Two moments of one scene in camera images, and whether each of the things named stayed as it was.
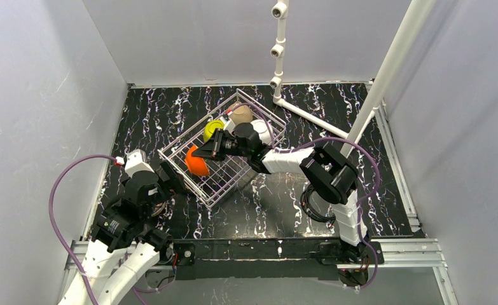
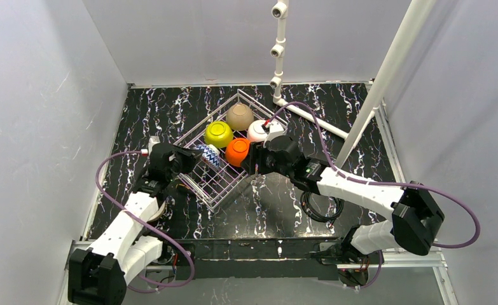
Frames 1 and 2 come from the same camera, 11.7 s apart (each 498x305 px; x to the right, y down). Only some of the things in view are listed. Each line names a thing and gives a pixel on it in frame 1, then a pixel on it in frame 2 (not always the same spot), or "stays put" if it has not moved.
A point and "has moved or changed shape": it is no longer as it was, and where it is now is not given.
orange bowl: x=196 y=165 has moved or changed shape
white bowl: x=261 y=127 stays put
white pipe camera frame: x=416 y=13 stays put
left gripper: x=166 y=175 to x=186 y=159
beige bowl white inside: x=241 y=114 stays put
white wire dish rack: x=210 y=179 stays put
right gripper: x=221 y=143 to x=254 y=158
